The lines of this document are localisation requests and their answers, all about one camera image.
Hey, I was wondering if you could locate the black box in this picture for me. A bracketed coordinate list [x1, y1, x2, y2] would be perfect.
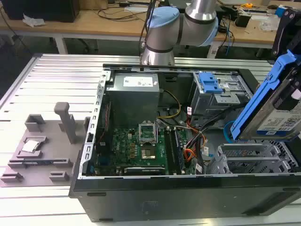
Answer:
[1, 0, 80, 23]

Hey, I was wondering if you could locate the clear plastic bag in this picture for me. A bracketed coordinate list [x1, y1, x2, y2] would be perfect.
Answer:
[259, 15, 280, 32]

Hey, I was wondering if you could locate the metal expansion bracket cage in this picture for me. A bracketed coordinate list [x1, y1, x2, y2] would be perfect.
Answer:
[206, 143, 297, 175]

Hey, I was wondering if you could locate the metal socket cover frame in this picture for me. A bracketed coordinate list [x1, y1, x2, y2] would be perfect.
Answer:
[138, 120, 158, 145]

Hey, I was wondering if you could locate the grey power supply unit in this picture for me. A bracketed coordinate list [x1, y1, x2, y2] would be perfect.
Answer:
[105, 72, 161, 123]

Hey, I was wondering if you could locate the green motherboard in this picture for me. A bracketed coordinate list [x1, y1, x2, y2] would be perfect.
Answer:
[95, 122, 198, 176]

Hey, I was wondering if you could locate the hard disk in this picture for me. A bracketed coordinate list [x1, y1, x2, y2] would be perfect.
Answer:
[230, 49, 301, 142]

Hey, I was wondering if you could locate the black open PC case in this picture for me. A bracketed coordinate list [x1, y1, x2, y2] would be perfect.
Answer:
[68, 62, 301, 223]

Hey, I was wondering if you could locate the white crumpled plastic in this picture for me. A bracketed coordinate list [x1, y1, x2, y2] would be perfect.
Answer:
[22, 13, 46, 27]

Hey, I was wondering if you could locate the yellow black power wire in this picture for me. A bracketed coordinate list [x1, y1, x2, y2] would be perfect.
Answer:
[156, 89, 182, 120]

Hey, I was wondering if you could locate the wooden desk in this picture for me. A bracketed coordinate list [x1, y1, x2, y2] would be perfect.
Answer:
[0, 0, 301, 57]

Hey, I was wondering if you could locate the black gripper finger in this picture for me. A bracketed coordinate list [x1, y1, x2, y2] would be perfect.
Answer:
[271, 8, 295, 57]

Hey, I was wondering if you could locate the black cable on desk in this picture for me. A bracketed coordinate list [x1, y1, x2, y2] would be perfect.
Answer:
[97, 4, 151, 20]

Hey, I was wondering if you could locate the small black device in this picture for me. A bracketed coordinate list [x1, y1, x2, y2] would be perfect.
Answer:
[235, 11, 252, 27]

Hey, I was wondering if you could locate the grey parts rack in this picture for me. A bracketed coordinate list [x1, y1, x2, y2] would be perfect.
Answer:
[0, 102, 92, 188]

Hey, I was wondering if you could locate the CPU socket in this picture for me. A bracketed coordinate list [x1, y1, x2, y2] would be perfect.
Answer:
[140, 144, 158, 161]

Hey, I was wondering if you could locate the blue wire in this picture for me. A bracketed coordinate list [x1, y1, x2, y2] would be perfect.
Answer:
[223, 121, 236, 143]

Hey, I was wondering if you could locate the blue hanging cable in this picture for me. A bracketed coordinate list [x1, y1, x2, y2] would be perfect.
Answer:
[225, 18, 236, 57]

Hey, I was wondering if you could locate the black expansion slot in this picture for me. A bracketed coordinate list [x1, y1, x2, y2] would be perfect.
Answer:
[123, 166, 166, 175]

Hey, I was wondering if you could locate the black RAM slot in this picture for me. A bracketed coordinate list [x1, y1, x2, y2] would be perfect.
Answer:
[164, 127, 176, 175]
[172, 127, 186, 174]

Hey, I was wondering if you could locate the metal disk bay cage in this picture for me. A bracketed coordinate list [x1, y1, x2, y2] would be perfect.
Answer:
[189, 72, 256, 128]

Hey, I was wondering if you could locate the blue plastic bay latch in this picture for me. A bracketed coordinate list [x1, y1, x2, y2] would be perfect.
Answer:
[198, 72, 223, 94]

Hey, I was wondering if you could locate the orange red wire bundle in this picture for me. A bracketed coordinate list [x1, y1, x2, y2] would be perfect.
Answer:
[183, 131, 208, 163]

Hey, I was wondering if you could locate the silver CPU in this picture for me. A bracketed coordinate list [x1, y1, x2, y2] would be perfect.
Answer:
[21, 139, 40, 152]

